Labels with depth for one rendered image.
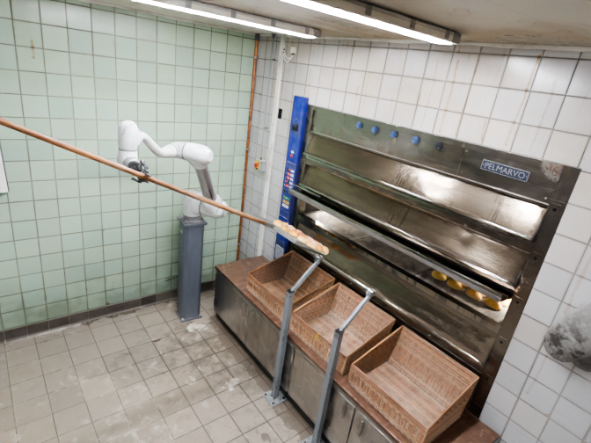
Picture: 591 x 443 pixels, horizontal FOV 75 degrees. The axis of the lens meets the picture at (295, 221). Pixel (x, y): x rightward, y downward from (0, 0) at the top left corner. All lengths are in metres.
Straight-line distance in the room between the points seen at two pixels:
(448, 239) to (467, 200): 0.26
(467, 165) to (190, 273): 2.47
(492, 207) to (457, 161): 0.33
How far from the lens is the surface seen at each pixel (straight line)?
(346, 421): 2.71
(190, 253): 3.56
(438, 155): 2.47
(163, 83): 3.53
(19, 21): 3.31
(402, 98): 2.62
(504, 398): 2.63
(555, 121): 2.21
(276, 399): 3.24
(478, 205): 2.35
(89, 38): 3.37
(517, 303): 2.38
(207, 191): 3.16
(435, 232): 2.51
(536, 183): 2.25
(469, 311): 2.52
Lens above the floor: 2.34
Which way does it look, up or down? 21 degrees down
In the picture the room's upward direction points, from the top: 8 degrees clockwise
